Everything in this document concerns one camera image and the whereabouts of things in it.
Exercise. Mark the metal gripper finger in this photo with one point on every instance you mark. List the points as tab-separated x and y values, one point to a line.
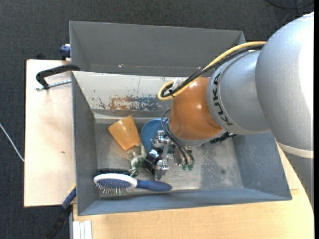
160	136
162	167

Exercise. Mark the blue round plate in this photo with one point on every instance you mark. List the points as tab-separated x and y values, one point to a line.
150	131

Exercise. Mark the green toy lizard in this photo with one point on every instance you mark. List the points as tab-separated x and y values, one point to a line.
136	161

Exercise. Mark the orange plastic cup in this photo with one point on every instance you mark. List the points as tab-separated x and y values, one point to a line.
125	132

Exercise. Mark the blue and white hairbrush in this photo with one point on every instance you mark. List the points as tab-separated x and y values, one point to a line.
117	183

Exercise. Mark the grey metal bin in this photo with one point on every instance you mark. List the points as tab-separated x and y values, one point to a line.
219	173

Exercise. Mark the pale wood board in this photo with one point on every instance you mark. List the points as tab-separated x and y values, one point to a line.
49	133

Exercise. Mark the black cylinder on white bracket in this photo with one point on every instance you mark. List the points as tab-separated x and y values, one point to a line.
219	139

